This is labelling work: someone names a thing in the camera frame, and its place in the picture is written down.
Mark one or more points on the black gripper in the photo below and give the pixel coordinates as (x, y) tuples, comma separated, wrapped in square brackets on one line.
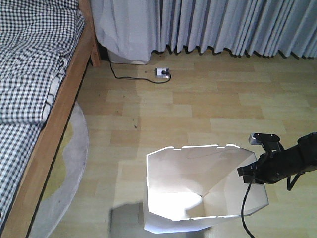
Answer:
[(267, 169)]

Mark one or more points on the white plastic trash bin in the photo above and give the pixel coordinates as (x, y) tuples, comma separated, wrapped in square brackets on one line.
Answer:
[(197, 187)]

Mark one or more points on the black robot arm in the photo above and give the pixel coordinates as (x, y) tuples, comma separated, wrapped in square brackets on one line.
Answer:
[(300, 158)]

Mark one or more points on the grey pleated curtain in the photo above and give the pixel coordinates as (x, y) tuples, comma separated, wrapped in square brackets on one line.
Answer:
[(244, 27)]

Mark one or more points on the grey floor socket box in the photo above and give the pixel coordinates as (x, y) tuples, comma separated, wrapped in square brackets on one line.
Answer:
[(162, 72)]

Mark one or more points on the white sheer curtain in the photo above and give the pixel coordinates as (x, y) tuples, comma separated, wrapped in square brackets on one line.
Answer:
[(128, 29)]

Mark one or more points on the grey round rug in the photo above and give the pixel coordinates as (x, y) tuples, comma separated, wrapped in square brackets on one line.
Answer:
[(65, 176)]

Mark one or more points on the black white checkered bedding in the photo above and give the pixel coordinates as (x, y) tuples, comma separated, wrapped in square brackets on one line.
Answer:
[(37, 41)]

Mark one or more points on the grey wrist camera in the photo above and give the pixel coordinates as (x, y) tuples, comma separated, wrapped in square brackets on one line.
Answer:
[(270, 142)]

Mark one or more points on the wooden bed frame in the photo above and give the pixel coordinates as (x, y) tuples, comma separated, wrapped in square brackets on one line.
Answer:
[(20, 216)]

